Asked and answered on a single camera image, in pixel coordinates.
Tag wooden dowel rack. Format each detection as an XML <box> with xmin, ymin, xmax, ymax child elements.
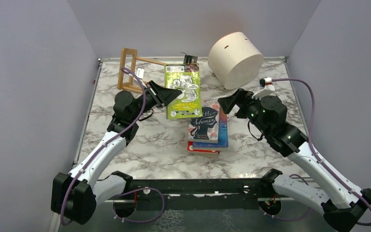
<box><xmin>117</xmin><ymin>48</ymin><xmax>168</xmax><ymax>93</ymax></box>

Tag lime green paperback book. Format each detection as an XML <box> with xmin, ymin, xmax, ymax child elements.
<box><xmin>165</xmin><ymin>64</ymin><xmax>202</xmax><ymax>119</ymax></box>

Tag floral cover book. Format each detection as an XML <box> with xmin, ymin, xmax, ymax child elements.
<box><xmin>187</xmin><ymin>99</ymin><xmax>220</xmax><ymax>143</ymax></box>

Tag blue cover paperback book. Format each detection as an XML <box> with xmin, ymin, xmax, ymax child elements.
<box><xmin>192</xmin><ymin>108</ymin><xmax>228</xmax><ymax>151</ymax></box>

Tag dark green hardcover book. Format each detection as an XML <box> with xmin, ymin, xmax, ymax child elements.
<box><xmin>188</xmin><ymin>55</ymin><xmax>198</xmax><ymax>64</ymax></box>

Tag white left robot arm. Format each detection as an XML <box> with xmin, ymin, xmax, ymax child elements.
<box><xmin>51</xmin><ymin>81</ymin><xmax>182</xmax><ymax>225</ymax></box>

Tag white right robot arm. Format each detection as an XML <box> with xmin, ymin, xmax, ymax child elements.
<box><xmin>218</xmin><ymin>88</ymin><xmax>371</xmax><ymax>232</ymax></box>

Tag cream cylindrical lamp shade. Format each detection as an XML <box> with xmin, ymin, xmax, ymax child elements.
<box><xmin>208</xmin><ymin>32</ymin><xmax>264</xmax><ymax>89</ymax></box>

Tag red spine paperback book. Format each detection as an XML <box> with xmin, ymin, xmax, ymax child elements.
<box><xmin>187</xmin><ymin>142</ymin><xmax>219</xmax><ymax>155</ymax></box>

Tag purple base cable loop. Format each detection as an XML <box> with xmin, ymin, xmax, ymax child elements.
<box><xmin>112</xmin><ymin>187</ymin><xmax>166</xmax><ymax>224</ymax></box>

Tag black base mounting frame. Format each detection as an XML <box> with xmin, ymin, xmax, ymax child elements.
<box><xmin>109</xmin><ymin>178</ymin><xmax>282</xmax><ymax>214</ymax></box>

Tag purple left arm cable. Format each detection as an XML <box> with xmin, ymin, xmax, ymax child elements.
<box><xmin>60</xmin><ymin>67</ymin><xmax>148</xmax><ymax>227</ymax></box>

